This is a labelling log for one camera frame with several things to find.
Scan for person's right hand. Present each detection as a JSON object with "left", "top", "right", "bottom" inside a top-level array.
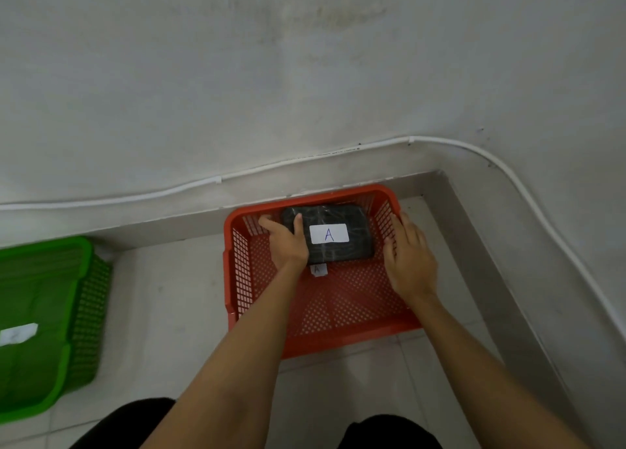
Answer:
[{"left": 383, "top": 212, "right": 439, "bottom": 302}]

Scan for person's left hand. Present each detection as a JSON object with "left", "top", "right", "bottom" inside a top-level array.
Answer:
[{"left": 258, "top": 215, "right": 311, "bottom": 273}]

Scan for black package white label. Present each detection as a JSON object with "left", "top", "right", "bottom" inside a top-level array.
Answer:
[{"left": 280, "top": 204, "right": 376, "bottom": 265}]

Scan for person's right forearm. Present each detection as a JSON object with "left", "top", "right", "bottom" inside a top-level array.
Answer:
[{"left": 405, "top": 286, "right": 591, "bottom": 449}]

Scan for person's left forearm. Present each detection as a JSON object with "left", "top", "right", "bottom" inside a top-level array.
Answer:
[{"left": 141, "top": 260, "right": 312, "bottom": 449}]

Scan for red plastic basket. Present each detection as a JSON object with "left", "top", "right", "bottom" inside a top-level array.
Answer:
[{"left": 223, "top": 184, "right": 424, "bottom": 360}]

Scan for green plastic basket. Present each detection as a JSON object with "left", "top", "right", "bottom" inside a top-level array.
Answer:
[{"left": 0, "top": 235, "right": 114, "bottom": 425}]

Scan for person's black shorts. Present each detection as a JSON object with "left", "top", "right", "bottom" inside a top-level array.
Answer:
[{"left": 70, "top": 397, "right": 444, "bottom": 449}]

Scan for crumpled white paper label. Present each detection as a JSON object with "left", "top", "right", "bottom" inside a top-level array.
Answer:
[{"left": 0, "top": 323, "right": 39, "bottom": 347}]

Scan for white wall cable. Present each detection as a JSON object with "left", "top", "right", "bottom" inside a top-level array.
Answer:
[{"left": 0, "top": 136, "right": 626, "bottom": 339}]

